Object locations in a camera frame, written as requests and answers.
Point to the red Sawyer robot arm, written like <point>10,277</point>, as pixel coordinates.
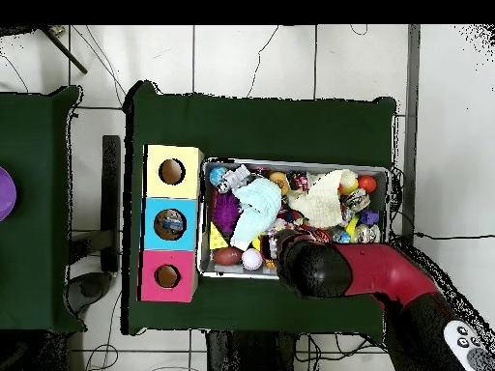
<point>386,270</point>

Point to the wooden box three holes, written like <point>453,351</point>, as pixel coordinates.
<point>189,185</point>

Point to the mint green waffle cloth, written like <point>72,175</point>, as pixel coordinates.
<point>259,208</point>

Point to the purple spiky ball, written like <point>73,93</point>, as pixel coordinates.
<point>226,210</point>

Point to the silver toy robot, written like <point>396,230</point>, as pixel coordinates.
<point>232,179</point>

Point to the blue globe ball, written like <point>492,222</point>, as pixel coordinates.
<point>215,176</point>

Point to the small white baseball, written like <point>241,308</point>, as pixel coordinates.
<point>251,259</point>

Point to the small brown football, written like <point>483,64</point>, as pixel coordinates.
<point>227,256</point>

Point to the cream waffle cloth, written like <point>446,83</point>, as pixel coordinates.
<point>321,201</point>

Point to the dark green table cloth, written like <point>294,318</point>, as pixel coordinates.
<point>270,127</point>

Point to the dark green side table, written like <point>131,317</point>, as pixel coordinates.
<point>34,193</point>

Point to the black tripod leg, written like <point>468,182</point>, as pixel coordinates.
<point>65,52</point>

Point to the purple round object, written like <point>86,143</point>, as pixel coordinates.
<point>5,193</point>

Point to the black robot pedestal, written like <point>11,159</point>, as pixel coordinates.
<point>251,355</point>

